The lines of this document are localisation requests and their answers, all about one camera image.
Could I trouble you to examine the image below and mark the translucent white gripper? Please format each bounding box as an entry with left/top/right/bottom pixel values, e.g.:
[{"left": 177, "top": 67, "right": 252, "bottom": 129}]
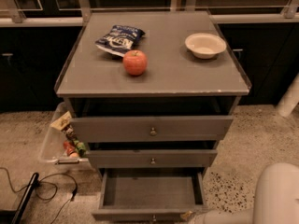
[{"left": 180, "top": 211, "right": 206, "bottom": 224}]

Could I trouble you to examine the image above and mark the grey bottom drawer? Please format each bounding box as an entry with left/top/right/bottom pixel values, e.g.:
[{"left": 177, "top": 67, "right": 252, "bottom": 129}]
[{"left": 93, "top": 168, "right": 207, "bottom": 223}]

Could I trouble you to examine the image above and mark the grey drawer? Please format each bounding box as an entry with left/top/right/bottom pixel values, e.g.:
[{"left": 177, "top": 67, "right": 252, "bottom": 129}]
[
  {"left": 87, "top": 149, "right": 217, "bottom": 168},
  {"left": 71, "top": 116, "right": 233, "bottom": 143},
  {"left": 93, "top": 168, "right": 207, "bottom": 223}
]

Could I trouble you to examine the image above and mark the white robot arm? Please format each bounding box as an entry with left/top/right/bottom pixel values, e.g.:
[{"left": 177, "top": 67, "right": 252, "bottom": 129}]
[{"left": 181, "top": 162, "right": 299, "bottom": 224}]

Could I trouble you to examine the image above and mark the grey middle drawer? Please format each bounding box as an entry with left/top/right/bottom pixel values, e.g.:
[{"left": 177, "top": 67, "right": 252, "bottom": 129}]
[{"left": 87, "top": 149, "right": 217, "bottom": 168}]

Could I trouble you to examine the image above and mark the grey top drawer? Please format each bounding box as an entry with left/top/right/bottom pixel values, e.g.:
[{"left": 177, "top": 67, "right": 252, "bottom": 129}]
[{"left": 71, "top": 116, "right": 233, "bottom": 143}]

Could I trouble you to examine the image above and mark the grey drawer cabinet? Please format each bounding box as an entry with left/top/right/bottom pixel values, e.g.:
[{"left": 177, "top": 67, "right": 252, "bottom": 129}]
[{"left": 53, "top": 10, "right": 252, "bottom": 224}]

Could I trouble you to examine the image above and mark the green snack packet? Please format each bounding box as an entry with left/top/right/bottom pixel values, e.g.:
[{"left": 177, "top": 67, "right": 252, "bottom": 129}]
[{"left": 73, "top": 139, "right": 86, "bottom": 157}]

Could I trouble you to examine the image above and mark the red snack packet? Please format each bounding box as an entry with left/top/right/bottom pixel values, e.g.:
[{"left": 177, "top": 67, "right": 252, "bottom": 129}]
[{"left": 63, "top": 141, "right": 78, "bottom": 157}]

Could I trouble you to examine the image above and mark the clear plastic bin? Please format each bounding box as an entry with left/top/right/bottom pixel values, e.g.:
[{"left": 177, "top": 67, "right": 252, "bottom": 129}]
[{"left": 38, "top": 103, "right": 92, "bottom": 172}]

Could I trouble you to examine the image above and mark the tan snack packet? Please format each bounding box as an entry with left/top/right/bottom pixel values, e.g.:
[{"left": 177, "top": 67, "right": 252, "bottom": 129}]
[{"left": 50, "top": 111, "right": 72, "bottom": 131}]

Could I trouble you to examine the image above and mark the red apple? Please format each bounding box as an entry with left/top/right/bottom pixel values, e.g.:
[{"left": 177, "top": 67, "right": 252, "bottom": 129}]
[{"left": 122, "top": 50, "right": 148, "bottom": 76}]

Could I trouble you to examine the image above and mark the white paper bowl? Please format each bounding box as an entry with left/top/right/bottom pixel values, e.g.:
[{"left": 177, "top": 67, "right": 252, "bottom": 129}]
[{"left": 185, "top": 33, "right": 227, "bottom": 59}]

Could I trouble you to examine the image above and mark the black floor stand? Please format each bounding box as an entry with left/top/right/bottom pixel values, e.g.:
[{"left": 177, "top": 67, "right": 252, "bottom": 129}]
[{"left": 0, "top": 173, "right": 39, "bottom": 224}]

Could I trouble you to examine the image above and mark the dark right cabinet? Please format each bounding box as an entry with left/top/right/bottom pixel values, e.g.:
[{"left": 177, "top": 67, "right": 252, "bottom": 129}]
[{"left": 219, "top": 22, "right": 299, "bottom": 105}]

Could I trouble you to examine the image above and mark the dark cabinet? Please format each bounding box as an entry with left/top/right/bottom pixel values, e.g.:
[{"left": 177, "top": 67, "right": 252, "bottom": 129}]
[
  {"left": 219, "top": 22, "right": 299, "bottom": 105},
  {"left": 0, "top": 26, "right": 81, "bottom": 112}
]

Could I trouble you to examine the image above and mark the blue chip bag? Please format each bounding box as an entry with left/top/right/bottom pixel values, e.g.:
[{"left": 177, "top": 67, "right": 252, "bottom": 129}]
[{"left": 95, "top": 25, "right": 145, "bottom": 57}]

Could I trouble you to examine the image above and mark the dark left cabinet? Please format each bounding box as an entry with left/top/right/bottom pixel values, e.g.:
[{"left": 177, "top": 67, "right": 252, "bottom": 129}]
[{"left": 0, "top": 26, "right": 81, "bottom": 112}]

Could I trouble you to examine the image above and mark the metal railing with glass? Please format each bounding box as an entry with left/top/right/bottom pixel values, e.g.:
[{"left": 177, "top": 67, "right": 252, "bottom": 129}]
[{"left": 0, "top": 0, "right": 299, "bottom": 23}]

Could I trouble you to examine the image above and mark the black cable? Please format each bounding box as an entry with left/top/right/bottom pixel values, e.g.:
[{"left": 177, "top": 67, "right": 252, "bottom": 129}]
[{"left": 0, "top": 167, "right": 78, "bottom": 224}]

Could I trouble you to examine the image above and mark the white cylindrical post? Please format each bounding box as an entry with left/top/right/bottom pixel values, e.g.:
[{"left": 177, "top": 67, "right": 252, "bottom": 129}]
[{"left": 277, "top": 74, "right": 299, "bottom": 117}]

